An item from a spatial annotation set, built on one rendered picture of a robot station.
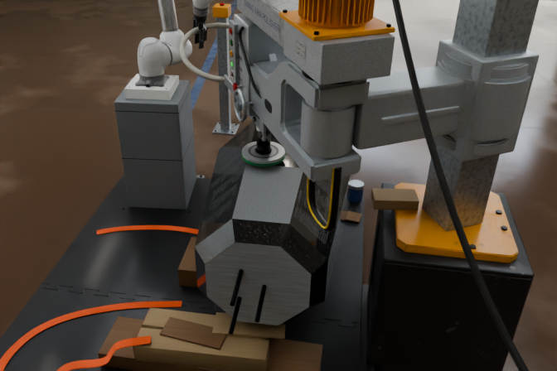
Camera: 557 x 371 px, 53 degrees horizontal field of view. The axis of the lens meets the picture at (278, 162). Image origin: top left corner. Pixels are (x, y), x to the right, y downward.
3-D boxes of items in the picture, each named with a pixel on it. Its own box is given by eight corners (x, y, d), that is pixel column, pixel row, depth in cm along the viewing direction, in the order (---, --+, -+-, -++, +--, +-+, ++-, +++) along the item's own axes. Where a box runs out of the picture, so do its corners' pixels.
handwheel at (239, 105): (263, 125, 243) (263, 93, 236) (242, 128, 240) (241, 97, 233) (253, 111, 255) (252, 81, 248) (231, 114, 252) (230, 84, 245)
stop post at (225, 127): (239, 124, 493) (237, 2, 438) (234, 135, 476) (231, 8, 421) (217, 122, 496) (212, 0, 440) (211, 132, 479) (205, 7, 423)
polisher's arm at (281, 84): (359, 198, 207) (372, 74, 182) (302, 210, 200) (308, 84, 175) (285, 117, 266) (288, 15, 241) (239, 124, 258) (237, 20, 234)
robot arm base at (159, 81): (133, 88, 342) (132, 79, 339) (142, 76, 361) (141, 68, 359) (162, 89, 342) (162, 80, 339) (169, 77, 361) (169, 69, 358)
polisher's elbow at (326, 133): (337, 131, 213) (341, 84, 203) (361, 154, 198) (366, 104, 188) (292, 138, 207) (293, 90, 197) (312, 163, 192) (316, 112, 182)
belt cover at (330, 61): (389, 86, 178) (395, 36, 170) (318, 97, 170) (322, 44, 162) (279, 9, 255) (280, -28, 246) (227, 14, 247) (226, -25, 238)
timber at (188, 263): (192, 252, 340) (191, 236, 334) (211, 253, 339) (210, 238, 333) (179, 285, 314) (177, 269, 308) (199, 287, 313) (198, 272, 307)
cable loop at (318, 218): (336, 239, 211) (343, 168, 195) (328, 242, 210) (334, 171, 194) (312, 207, 230) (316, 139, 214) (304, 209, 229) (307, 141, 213)
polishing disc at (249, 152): (283, 165, 265) (283, 162, 264) (239, 162, 266) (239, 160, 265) (286, 143, 283) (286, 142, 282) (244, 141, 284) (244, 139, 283)
